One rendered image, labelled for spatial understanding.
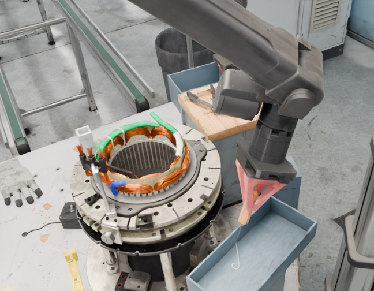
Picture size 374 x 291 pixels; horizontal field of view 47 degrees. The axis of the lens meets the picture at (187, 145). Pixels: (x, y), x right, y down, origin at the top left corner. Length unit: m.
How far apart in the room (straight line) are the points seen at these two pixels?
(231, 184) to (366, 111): 1.93
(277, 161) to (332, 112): 2.29
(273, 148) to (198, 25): 0.23
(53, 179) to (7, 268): 0.33
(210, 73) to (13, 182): 0.70
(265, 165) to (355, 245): 0.42
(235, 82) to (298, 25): 2.57
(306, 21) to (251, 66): 2.64
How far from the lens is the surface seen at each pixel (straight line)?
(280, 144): 0.65
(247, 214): 0.72
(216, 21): 0.50
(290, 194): 1.01
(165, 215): 0.82
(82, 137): 0.90
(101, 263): 1.15
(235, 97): 0.61
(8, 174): 1.49
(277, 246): 0.86
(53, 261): 1.22
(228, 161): 1.12
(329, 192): 2.40
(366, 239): 0.97
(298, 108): 0.58
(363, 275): 1.05
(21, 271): 1.24
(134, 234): 0.85
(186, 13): 0.50
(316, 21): 3.23
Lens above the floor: 1.72
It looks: 40 degrees down
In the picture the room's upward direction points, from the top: 6 degrees counter-clockwise
